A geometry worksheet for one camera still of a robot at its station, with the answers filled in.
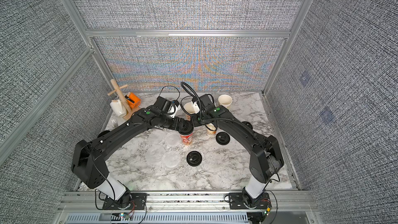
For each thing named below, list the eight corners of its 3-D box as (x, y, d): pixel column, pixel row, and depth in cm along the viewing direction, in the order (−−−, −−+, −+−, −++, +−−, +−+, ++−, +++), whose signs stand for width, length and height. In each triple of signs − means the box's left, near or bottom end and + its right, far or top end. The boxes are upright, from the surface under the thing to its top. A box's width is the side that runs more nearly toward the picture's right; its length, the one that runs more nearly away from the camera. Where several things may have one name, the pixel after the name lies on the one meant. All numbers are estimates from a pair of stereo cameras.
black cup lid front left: (186, 166, 87) (186, 164, 85) (187, 152, 92) (187, 150, 90) (202, 166, 87) (202, 164, 85) (202, 152, 92) (202, 150, 90)
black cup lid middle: (216, 144, 95) (216, 143, 93) (215, 133, 100) (215, 131, 98) (229, 144, 95) (230, 143, 93) (228, 133, 100) (228, 131, 98)
